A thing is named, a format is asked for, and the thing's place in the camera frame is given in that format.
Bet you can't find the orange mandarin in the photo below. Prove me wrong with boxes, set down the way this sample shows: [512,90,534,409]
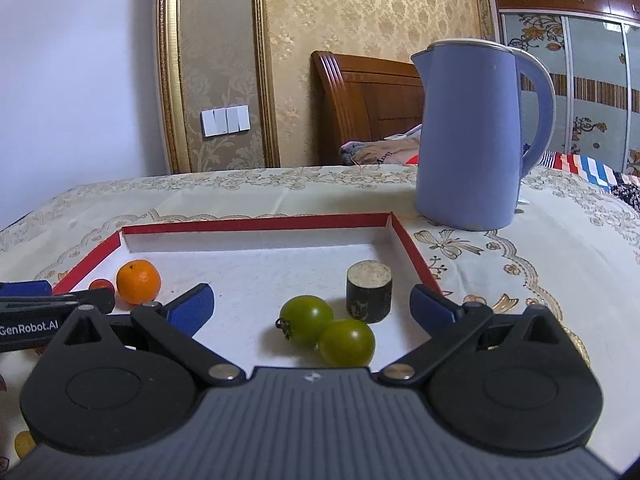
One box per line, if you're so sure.
[116,259,162,306]

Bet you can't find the brown longan fruit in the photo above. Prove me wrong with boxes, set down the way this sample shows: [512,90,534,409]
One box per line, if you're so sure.
[14,430,36,460]

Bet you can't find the green tomato with stem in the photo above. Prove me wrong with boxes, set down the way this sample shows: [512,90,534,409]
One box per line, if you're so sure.
[276,295,334,349]

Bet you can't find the red cardboard tray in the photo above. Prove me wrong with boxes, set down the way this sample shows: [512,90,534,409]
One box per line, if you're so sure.
[54,212,436,373]

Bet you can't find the blue electric kettle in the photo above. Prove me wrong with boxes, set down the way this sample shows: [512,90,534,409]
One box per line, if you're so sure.
[411,38,556,231]

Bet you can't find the pink crumpled blanket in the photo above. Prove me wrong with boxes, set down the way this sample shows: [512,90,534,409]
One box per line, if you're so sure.
[340,124,422,166]

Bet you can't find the striped colourful bedding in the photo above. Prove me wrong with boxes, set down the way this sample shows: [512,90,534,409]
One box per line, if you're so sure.
[526,151,639,212]

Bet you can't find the wooden bed headboard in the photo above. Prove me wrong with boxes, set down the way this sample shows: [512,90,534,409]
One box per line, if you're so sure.
[311,51,424,165]

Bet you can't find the sliding door wardrobe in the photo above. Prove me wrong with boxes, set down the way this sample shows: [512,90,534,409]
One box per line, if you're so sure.
[495,0,639,176]

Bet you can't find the white wall switch panel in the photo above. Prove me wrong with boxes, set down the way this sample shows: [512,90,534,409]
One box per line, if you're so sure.
[201,105,250,138]

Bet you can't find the gold picture frame moulding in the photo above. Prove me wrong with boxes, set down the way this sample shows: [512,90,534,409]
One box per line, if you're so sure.
[156,0,280,174]

